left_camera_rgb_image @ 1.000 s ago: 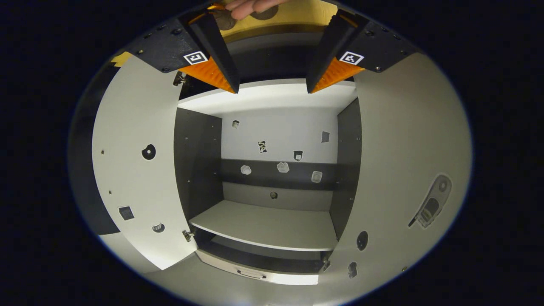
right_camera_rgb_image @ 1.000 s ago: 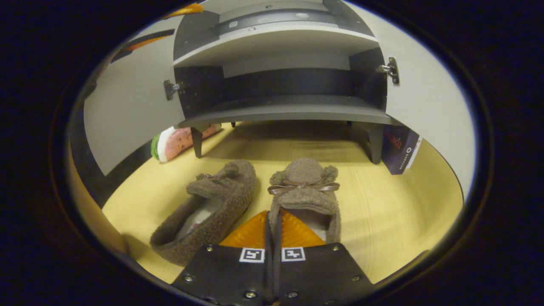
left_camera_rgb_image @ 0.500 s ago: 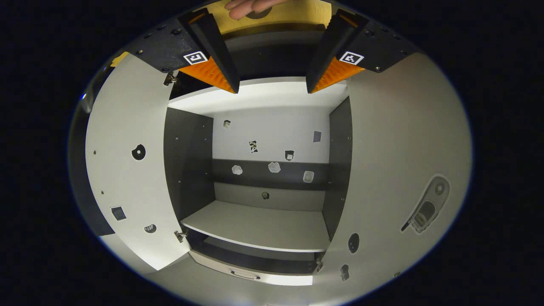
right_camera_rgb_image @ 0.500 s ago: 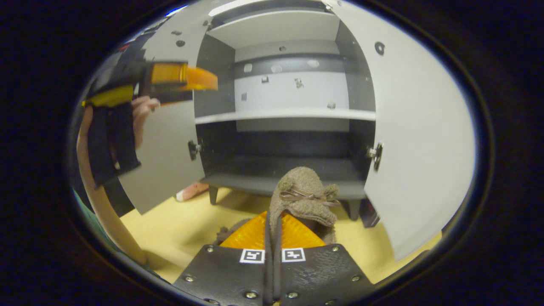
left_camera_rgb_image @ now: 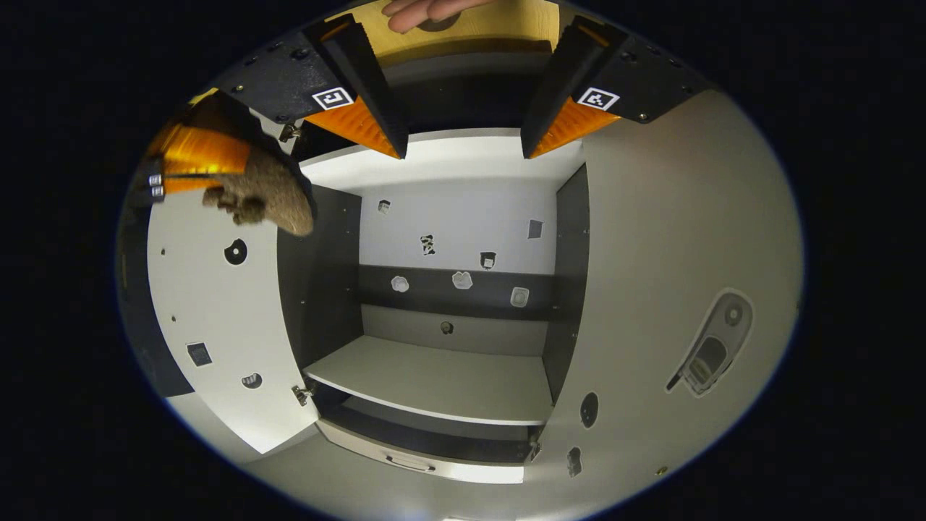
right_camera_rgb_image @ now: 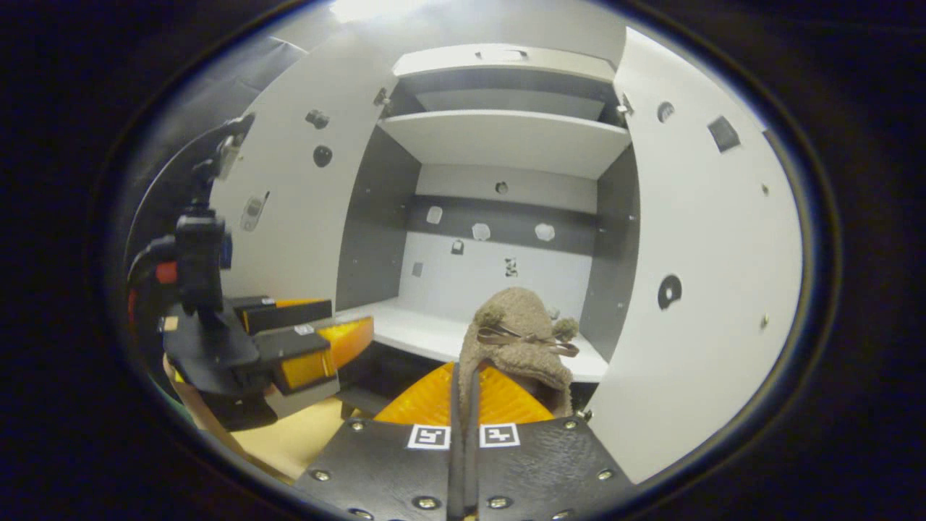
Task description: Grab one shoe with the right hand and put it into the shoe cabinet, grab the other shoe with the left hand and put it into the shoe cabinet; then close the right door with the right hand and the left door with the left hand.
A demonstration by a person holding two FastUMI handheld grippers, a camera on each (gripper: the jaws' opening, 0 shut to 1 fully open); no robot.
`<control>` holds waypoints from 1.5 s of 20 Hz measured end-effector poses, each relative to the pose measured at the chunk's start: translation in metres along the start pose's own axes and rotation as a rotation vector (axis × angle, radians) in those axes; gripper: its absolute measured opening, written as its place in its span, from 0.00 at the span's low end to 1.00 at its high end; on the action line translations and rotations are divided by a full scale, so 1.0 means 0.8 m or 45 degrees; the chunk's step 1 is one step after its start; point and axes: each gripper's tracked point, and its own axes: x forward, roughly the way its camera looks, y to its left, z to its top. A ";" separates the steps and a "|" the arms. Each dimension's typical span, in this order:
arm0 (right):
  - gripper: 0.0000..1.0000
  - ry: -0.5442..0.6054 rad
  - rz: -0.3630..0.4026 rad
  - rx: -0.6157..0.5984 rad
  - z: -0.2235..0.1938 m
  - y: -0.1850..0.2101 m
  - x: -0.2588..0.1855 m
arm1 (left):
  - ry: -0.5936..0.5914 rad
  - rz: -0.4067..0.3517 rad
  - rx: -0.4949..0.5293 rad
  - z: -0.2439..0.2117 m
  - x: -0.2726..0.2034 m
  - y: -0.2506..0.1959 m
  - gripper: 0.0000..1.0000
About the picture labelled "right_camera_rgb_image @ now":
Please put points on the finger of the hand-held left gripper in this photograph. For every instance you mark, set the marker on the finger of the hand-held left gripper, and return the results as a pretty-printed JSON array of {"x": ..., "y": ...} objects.
[
  {"x": 289, "y": 315},
  {"x": 289, "y": 347}
]

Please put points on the white gray shoe cabinet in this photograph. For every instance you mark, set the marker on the white gray shoe cabinet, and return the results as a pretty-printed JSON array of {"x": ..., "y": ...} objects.
[{"x": 571, "y": 278}]

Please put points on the white cabinet drawer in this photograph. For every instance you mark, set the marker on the white cabinet drawer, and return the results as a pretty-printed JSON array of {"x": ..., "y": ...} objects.
[{"x": 434, "y": 65}]

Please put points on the white shoe cabinet door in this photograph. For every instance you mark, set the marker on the white shoe cabinet door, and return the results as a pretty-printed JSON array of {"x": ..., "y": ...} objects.
[
  {"x": 694, "y": 376},
  {"x": 304, "y": 239}
]

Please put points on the brown fuzzy shoe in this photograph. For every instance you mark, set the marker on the brown fuzzy shoe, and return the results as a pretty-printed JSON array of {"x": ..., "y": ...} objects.
[{"x": 514, "y": 318}]

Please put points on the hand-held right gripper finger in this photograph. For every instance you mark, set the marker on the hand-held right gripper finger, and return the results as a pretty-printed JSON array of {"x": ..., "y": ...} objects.
[
  {"x": 456, "y": 463},
  {"x": 472, "y": 463}
]

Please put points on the white cabinet shelf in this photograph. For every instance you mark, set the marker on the white cabinet shelf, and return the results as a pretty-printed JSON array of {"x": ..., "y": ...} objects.
[
  {"x": 419, "y": 333},
  {"x": 506, "y": 145}
]

